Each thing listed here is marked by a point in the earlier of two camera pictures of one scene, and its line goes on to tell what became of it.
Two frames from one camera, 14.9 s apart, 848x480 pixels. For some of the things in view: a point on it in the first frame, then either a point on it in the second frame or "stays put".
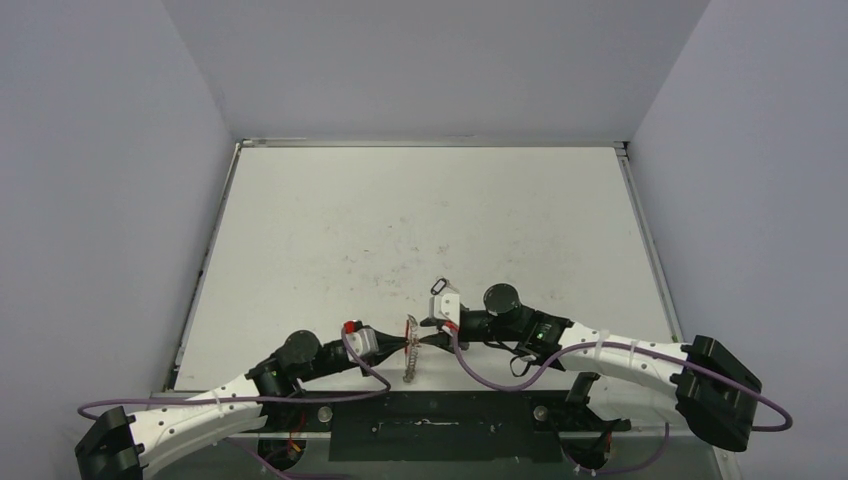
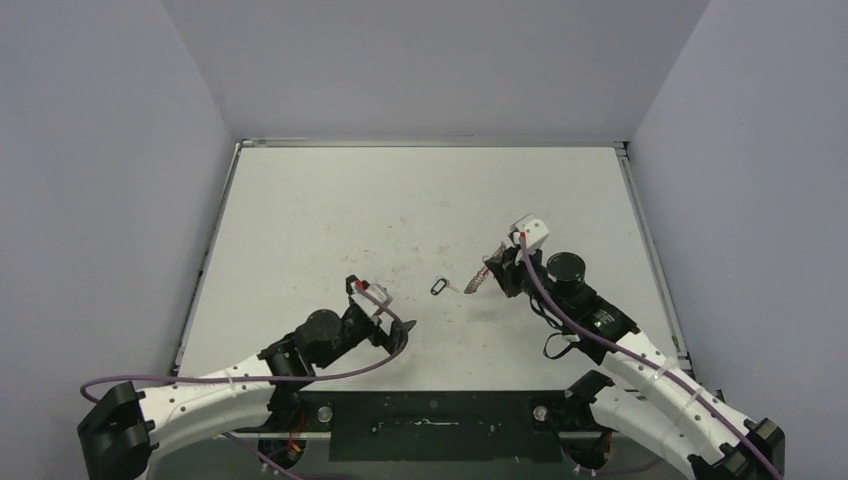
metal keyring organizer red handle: x=411 y=331 → x=483 y=272
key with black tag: x=440 y=285 stays put
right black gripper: x=452 y=331 → x=501 y=270
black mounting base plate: x=436 y=426 stays put
